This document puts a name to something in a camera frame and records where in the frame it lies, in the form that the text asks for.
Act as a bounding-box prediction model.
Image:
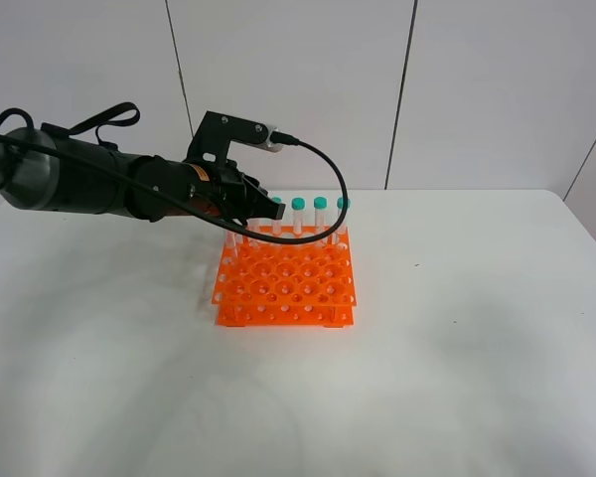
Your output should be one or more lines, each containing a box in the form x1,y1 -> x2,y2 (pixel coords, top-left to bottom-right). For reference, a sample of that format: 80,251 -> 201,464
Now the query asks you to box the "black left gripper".
181,160 -> 284,225

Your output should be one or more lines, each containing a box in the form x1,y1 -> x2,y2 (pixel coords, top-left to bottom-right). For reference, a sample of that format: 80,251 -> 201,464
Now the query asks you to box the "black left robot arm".
0,127 -> 284,222

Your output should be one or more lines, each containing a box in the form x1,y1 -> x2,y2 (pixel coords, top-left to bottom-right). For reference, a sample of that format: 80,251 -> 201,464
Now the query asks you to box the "teal-capped tube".
247,219 -> 259,246
271,197 -> 282,237
224,232 -> 239,260
333,197 -> 350,244
291,197 -> 305,239
313,196 -> 328,235

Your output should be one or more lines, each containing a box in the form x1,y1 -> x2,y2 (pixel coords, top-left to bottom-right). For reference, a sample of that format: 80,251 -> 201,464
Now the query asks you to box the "teal-capped tube back middle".
271,197 -> 282,237

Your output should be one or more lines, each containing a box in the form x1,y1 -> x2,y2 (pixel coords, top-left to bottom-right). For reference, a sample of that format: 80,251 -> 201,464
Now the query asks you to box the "teal-capped tube front left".
224,232 -> 239,260

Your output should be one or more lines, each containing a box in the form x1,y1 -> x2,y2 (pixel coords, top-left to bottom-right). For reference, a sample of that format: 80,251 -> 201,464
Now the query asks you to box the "teal-capped tube far right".
333,197 -> 350,244

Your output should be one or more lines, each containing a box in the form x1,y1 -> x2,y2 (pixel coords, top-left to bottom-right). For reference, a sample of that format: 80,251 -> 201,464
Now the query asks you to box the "orange test tube rack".
212,233 -> 358,328

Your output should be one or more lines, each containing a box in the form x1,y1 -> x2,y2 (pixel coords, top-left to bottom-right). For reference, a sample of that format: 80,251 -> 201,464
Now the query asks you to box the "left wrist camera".
184,111 -> 299,168

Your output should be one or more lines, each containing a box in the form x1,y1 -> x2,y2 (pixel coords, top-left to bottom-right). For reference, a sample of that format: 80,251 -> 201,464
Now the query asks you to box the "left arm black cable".
0,101 -> 350,245

